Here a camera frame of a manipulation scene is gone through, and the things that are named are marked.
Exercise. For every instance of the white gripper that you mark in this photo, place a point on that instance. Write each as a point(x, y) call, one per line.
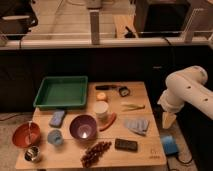
point(170, 103)

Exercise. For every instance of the light blue towel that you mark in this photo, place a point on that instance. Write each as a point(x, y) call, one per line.
point(138, 126)

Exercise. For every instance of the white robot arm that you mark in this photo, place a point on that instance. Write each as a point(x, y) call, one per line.
point(185, 86)

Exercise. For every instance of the purple bowl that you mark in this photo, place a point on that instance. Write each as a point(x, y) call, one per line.
point(83, 127)

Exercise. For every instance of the spoon in red bowl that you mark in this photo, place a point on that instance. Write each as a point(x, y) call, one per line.
point(29, 130)

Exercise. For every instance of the red bowl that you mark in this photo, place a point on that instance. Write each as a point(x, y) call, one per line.
point(20, 137)

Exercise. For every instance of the blue box on floor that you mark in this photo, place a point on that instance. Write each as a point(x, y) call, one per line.
point(169, 145)

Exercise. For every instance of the pale green banana toy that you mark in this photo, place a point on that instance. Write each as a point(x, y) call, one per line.
point(131, 106)

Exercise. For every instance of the black rectangular remote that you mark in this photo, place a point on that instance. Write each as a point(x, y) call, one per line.
point(128, 145)

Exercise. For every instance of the wooden table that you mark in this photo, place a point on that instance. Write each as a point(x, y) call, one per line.
point(67, 156)

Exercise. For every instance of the red orange spatula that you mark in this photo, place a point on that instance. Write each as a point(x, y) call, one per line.
point(109, 123)

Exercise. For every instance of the white cylindrical cup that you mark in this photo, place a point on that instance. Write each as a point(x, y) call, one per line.
point(100, 108)

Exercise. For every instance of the orange round fruit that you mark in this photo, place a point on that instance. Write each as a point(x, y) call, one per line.
point(101, 96)

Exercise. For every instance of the bunch of dark grapes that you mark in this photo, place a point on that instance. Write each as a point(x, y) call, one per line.
point(93, 154)

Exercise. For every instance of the blue sponge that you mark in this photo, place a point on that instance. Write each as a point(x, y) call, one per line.
point(57, 119)

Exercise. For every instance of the green plastic tray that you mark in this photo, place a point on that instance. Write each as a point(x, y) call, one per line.
point(62, 92)

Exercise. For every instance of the blue plastic cup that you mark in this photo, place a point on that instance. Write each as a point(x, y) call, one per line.
point(55, 137)

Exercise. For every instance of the small metal pot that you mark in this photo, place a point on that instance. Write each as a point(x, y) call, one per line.
point(32, 154)

